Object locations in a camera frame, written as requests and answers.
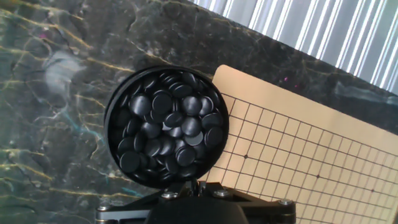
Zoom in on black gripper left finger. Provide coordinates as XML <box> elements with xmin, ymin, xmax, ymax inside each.
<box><xmin>95</xmin><ymin>179</ymin><xmax>197</xmax><ymax>224</ymax></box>

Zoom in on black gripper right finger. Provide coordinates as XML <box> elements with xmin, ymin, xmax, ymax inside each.
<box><xmin>195</xmin><ymin>180</ymin><xmax>297</xmax><ymax>224</ymax></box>

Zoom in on tan go board mat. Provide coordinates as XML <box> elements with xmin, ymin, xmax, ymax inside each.
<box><xmin>198</xmin><ymin>64</ymin><xmax>398</xmax><ymax>224</ymax></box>

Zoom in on black bowl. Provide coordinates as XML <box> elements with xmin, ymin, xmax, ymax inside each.
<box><xmin>103</xmin><ymin>65</ymin><xmax>230</xmax><ymax>190</ymax></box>

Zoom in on black marble pattern mat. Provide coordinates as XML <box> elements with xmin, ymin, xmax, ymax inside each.
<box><xmin>0</xmin><ymin>0</ymin><xmax>398</xmax><ymax>224</ymax></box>

